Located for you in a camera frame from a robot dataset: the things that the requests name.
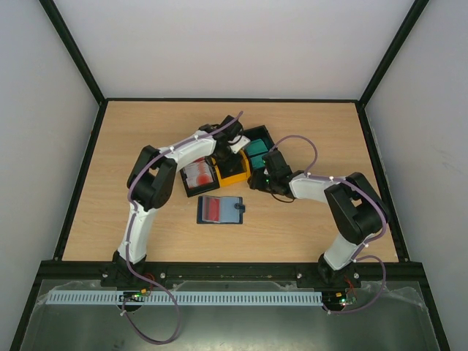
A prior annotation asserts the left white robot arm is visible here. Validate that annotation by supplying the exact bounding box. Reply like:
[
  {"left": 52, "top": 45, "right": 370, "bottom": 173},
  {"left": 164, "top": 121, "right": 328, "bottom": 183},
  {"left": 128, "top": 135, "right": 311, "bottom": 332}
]
[{"left": 117, "top": 113, "right": 247, "bottom": 265}]

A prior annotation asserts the yellow bin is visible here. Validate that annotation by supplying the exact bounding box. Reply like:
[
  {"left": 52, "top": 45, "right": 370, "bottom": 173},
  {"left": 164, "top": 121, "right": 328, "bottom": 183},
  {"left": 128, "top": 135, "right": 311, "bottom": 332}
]
[{"left": 208, "top": 150, "right": 252, "bottom": 188}]

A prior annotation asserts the grey slotted cable duct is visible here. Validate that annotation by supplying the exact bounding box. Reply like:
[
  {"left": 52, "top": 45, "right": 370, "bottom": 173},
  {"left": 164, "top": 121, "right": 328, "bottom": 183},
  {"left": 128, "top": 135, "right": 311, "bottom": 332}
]
[{"left": 45, "top": 290, "right": 322, "bottom": 306}]

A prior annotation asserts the dark blue card holder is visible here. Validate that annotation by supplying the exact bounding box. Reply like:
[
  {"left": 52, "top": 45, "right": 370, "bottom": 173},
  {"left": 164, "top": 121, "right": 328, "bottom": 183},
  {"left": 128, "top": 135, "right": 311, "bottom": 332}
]
[{"left": 197, "top": 195, "right": 246, "bottom": 224}]

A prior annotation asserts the black bin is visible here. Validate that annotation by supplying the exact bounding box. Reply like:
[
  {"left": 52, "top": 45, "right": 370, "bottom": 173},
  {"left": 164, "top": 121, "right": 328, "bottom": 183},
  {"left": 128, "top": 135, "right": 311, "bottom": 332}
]
[
  {"left": 244, "top": 125, "right": 275, "bottom": 171},
  {"left": 180, "top": 157, "right": 220, "bottom": 197}
]

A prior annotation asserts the black enclosure frame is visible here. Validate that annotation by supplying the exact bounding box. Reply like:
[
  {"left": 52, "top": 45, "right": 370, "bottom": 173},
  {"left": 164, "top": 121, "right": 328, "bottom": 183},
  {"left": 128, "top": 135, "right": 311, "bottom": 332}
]
[{"left": 10, "top": 0, "right": 450, "bottom": 350}]

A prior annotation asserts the black card stack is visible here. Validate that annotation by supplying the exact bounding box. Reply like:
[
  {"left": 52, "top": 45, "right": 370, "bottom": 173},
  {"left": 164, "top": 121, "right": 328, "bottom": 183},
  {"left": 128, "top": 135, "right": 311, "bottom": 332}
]
[{"left": 218, "top": 154, "right": 244, "bottom": 178}]

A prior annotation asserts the black bin right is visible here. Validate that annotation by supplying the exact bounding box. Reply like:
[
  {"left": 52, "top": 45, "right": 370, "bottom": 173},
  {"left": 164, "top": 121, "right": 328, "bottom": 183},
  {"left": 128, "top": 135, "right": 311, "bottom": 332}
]
[{"left": 244, "top": 125, "right": 275, "bottom": 171}]

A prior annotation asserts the black mounting rail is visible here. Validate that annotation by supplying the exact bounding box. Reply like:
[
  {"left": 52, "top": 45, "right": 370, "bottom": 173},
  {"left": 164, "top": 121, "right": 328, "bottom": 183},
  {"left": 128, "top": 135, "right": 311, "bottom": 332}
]
[{"left": 102, "top": 258, "right": 361, "bottom": 289}]

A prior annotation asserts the purple cable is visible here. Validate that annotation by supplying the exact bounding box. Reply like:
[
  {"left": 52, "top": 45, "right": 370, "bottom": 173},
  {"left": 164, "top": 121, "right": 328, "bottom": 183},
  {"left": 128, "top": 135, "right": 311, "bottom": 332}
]
[
  {"left": 124, "top": 110, "right": 182, "bottom": 347},
  {"left": 268, "top": 135, "right": 389, "bottom": 315}
]

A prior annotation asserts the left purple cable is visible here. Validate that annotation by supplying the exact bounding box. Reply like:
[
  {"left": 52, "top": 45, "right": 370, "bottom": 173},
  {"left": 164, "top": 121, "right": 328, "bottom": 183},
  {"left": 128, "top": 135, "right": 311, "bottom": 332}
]
[{"left": 124, "top": 110, "right": 182, "bottom": 347}]

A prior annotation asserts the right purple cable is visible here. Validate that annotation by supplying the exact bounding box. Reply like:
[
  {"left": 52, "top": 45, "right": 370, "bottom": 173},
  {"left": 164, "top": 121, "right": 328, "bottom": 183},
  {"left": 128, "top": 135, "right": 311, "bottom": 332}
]
[{"left": 268, "top": 135, "right": 389, "bottom": 315}]

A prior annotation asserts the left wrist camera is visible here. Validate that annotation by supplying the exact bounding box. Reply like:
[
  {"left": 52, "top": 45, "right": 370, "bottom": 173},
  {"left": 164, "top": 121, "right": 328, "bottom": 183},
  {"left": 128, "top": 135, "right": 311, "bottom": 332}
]
[{"left": 230, "top": 135, "right": 251, "bottom": 154}]

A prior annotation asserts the teal card stack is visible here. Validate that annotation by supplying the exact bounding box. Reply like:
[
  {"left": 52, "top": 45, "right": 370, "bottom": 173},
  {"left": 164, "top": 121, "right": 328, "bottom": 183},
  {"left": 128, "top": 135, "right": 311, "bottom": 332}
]
[{"left": 245, "top": 139, "right": 268, "bottom": 170}]

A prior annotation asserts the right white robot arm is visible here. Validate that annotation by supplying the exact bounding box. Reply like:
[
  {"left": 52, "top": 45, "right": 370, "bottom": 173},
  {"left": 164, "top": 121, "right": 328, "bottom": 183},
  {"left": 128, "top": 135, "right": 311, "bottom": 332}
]
[{"left": 248, "top": 149, "right": 389, "bottom": 287}]

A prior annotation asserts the black bin left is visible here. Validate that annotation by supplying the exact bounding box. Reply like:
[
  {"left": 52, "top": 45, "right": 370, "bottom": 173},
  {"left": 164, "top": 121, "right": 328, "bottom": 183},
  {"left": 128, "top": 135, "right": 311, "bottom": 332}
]
[{"left": 180, "top": 157, "right": 220, "bottom": 197}]

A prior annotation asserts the red white card stack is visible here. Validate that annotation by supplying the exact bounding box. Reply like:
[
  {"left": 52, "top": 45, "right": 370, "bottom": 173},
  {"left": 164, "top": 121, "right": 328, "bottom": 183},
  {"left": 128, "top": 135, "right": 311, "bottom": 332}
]
[{"left": 182, "top": 159, "right": 214, "bottom": 189}]

